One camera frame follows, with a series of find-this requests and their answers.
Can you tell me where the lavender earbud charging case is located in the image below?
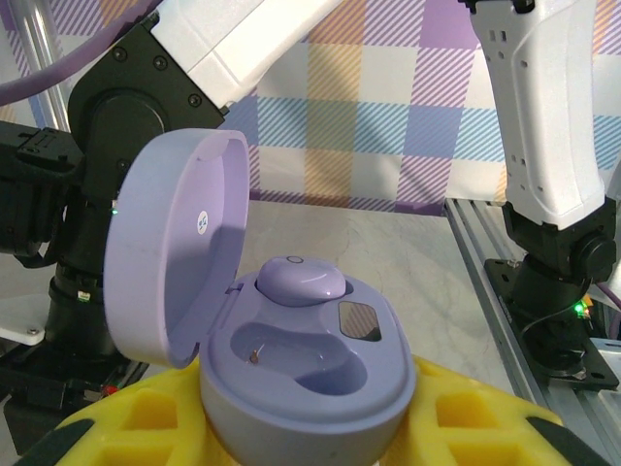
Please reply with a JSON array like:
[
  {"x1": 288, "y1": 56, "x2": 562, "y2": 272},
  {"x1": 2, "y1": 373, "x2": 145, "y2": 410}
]
[{"x1": 103, "y1": 128, "x2": 418, "y2": 465}]

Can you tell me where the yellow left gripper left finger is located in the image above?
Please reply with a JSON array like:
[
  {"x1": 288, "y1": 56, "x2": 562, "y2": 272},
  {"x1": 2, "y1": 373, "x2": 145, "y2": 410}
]
[{"x1": 46, "y1": 366, "x2": 234, "y2": 466}]

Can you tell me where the lavender wireless earbud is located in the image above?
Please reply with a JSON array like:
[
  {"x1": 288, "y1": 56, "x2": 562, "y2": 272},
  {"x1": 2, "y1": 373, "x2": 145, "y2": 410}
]
[{"x1": 255, "y1": 253, "x2": 346, "y2": 308}]

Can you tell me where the aluminium frame post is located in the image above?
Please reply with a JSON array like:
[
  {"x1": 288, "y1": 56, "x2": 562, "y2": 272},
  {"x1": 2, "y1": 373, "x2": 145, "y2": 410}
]
[{"x1": 18, "y1": 0, "x2": 70, "y2": 132}]

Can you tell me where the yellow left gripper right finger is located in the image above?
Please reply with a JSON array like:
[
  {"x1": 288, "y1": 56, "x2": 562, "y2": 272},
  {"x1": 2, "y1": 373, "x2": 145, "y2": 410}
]
[{"x1": 387, "y1": 353, "x2": 612, "y2": 466}]

